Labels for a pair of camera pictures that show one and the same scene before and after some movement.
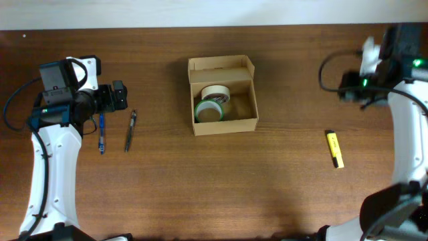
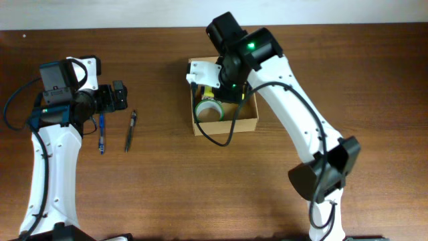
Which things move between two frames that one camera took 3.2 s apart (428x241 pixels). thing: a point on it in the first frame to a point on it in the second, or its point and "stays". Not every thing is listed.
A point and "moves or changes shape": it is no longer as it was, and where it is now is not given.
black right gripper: x=349 y=88 to x=229 y=97
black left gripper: x=109 y=98 stays
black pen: x=133 y=120 stays
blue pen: x=101 y=134 stays
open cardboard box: x=237 y=73 stays
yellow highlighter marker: x=335 y=148 moves or changes shape
